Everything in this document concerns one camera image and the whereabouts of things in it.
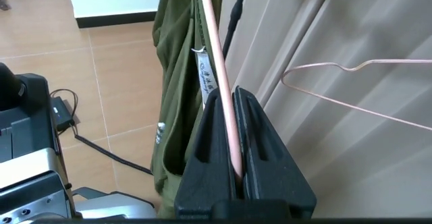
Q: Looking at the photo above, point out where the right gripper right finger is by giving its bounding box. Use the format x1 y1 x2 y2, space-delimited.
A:
234 86 318 219

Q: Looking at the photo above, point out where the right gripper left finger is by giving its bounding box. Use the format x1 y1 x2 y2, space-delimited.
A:
173 88 238 219

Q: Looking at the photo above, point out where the green shirt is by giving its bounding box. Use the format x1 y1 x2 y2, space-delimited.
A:
150 0 225 219

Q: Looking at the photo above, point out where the pink clothes hanger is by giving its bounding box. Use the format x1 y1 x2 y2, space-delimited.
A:
280 58 432 132
197 0 244 181

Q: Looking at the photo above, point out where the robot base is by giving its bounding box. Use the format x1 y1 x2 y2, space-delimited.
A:
0 61 158 224

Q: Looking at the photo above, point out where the black clothes rack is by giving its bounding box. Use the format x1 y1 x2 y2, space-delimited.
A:
221 0 250 61

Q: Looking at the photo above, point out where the black power adapter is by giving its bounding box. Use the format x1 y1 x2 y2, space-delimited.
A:
50 96 76 133

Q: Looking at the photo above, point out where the beige curtain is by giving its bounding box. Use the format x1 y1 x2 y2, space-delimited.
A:
217 0 432 219

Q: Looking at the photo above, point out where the black cable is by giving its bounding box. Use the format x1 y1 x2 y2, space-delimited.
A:
72 124 155 177

